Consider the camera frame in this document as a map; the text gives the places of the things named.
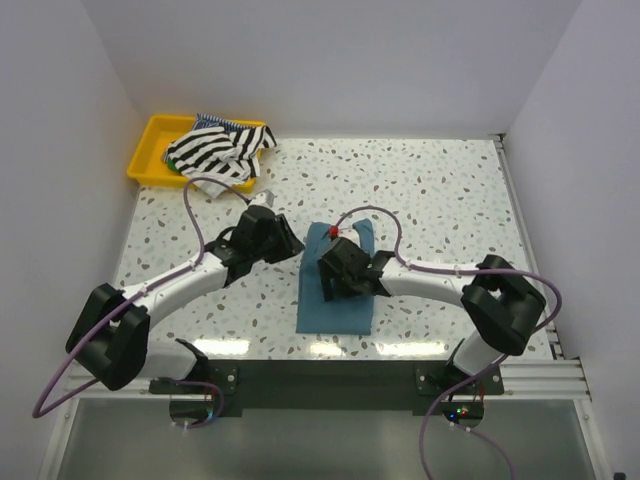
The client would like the blue ribbed tank top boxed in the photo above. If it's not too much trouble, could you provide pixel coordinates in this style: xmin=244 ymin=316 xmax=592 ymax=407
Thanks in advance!
xmin=296 ymin=222 xmax=374 ymax=336

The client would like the black white striped tank top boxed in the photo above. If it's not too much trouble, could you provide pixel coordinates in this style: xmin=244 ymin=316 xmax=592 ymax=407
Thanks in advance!
xmin=165 ymin=126 xmax=277 ymax=186

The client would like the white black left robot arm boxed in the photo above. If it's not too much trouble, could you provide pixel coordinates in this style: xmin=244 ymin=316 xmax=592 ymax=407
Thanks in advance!
xmin=65 ymin=205 xmax=304 ymax=392

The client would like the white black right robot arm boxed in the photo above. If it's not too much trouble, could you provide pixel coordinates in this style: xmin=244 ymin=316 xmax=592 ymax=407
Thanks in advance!
xmin=317 ymin=237 xmax=546 ymax=393

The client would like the blue white striped tank top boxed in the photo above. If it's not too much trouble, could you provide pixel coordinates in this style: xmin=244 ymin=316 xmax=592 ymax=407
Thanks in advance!
xmin=191 ymin=113 xmax=251 ymax=134

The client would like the green garment in tray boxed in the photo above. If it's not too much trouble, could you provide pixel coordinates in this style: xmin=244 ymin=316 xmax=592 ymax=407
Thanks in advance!
xmin=162 ymin=152 xmax=180 ymax=175

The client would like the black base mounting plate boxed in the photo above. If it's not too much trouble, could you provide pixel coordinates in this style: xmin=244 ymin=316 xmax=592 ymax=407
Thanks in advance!
xmin=149 ymin=360 xmax=504 ymax=420

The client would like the yellow plastic tray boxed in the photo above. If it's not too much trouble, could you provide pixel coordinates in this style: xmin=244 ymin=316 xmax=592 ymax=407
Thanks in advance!
xmin=127 ymin=114 xmax=267 ymax=198

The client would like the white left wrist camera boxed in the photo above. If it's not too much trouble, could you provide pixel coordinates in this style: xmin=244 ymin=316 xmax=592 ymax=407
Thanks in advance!
xmin=250 ymin=190 xmax=275 ymax=209

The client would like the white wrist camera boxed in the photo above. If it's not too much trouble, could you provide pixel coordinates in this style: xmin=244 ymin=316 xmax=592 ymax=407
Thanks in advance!
xmin=250 ymin=190 xmax=275 ymax=209
xmin=328 ymin=225 xmax=360 ymax=245

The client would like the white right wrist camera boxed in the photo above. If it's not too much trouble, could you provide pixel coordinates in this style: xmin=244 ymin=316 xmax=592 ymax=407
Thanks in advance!
xmin=328 ymin=225 xmax=360 ymax=245

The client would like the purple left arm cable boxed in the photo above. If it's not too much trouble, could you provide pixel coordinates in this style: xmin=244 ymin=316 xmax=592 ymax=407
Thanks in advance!
xmin=32 ymin=178 xmax=256 ymax=430

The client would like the aluminium frame rail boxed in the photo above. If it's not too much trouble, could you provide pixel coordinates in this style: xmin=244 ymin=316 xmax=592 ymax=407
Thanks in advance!
xmin=63 ymin=358 xmax=591 ymax=400

